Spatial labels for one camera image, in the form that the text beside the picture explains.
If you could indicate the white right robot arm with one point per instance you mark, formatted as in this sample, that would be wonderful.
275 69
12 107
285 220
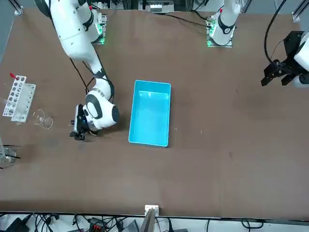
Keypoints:
72 31

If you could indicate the white power strip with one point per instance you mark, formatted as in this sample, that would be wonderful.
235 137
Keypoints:
155 8

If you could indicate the glass graduated cylinder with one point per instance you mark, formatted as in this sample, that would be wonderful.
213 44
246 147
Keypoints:
43 119

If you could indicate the aluminium profile post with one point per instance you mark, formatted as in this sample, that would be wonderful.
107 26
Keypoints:
150 220

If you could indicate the white test tube rack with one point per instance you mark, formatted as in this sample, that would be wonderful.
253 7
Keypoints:
14 96

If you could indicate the aluminium corner profile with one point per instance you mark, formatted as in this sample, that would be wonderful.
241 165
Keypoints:
296 15
18 9

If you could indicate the thin black rod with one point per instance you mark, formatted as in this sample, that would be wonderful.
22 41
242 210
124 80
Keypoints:
12 153

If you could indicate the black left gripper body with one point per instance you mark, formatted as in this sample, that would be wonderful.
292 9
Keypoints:
292 46

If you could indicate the blue plastic bin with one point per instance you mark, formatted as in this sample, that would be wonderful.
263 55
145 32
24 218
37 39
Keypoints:
149 116

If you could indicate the black power brick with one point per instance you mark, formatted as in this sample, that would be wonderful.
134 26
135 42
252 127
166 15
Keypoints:
17 226

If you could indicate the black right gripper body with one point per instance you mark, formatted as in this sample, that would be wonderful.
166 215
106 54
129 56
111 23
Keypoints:
79 116

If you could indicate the red tipped tool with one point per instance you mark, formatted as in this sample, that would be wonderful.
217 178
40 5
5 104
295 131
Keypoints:
13 76

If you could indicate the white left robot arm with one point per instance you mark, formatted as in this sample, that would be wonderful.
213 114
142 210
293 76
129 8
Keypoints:
225 26

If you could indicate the black red power strip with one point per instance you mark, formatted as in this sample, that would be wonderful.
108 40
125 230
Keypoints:
95 224

